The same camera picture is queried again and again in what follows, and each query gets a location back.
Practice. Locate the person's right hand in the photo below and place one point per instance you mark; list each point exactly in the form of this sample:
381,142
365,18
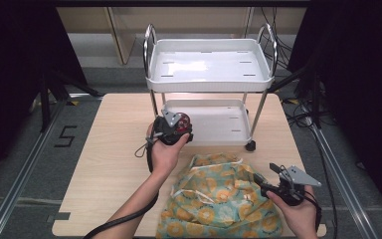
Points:
300,219

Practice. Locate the white two-tier trolley cart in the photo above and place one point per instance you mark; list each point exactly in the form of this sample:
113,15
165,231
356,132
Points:
209,66

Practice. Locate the black curtain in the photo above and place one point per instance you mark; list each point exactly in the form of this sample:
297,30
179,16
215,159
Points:
361,83
10,66

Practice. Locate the black tripod stand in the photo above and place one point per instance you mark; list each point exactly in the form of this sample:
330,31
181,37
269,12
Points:
315,99
45,106

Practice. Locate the person's left hand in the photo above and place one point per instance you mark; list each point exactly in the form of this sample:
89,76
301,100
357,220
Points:
164,157

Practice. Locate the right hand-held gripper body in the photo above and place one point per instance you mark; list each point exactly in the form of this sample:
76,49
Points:
296,177

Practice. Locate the wooden cabinet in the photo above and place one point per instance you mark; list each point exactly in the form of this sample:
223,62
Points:
122,36

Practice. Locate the metal floor rail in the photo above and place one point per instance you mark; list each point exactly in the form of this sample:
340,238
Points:
341,179
20,181

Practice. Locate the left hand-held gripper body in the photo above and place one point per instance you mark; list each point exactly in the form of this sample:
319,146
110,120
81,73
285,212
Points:
164,132

